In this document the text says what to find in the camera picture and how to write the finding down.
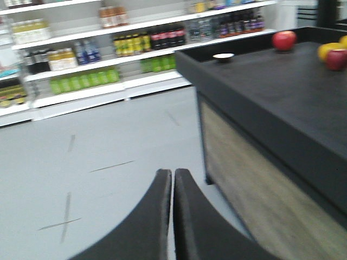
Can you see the yellow apple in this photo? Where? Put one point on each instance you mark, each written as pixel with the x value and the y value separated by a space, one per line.
pixel 323 49
pixel 343 41

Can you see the lone red apple far left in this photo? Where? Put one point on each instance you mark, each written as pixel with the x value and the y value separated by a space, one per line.
pixel 284 40

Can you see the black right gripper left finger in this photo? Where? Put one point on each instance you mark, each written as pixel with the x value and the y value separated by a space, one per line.
pixel 143 234

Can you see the yellow apple front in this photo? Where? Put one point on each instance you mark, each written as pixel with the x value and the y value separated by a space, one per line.
pixel 323 49

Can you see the small white dish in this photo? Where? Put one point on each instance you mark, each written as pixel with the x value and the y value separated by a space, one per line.
pixel 223 57

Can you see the small red apple front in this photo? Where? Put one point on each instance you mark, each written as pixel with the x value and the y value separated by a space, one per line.
pixel 336 59

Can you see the black wooden produce stand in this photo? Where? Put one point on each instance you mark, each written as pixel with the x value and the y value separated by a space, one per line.
pixel 273 133

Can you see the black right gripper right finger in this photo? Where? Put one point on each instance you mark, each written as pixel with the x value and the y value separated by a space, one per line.
pixel 201 232

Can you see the yellow apple back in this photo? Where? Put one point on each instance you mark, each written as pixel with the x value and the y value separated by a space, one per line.
pixel 343 41

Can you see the white store shelf unit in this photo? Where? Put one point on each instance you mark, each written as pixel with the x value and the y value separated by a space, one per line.
pixel 59 57

